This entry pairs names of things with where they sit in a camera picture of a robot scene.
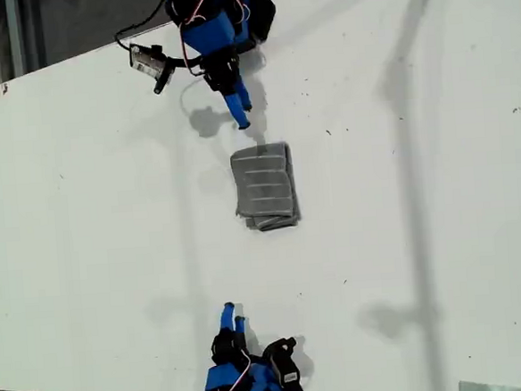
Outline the black camera cable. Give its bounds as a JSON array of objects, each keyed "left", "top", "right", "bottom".
[{"left": 111, "top": 0, "right": 175, "bottom": 53}]

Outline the grey white-striped towel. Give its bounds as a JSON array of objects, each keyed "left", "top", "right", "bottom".
[{"left": 228, "top": 139, "right": 303, "bottom": 234}]

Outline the grey vertical bar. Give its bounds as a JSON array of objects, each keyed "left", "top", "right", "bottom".
[{"left": 4, "top": 0, "right": 27, "bottom": 84}]

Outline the red white servo wire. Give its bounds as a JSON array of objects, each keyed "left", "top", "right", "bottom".
[
  {"left": 177, "top": 0, "right": 218, "bottom": 79},
  {"left": 203, "top": 345, "right": 256, "bottom": 391}
]

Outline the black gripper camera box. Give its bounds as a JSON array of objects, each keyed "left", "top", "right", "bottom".
[
  {"left": 128, "top": 39, "right": 178, "bottom": 98},
  {"left": 260, "top": 335, "right": 307, "bottom": 391}
]

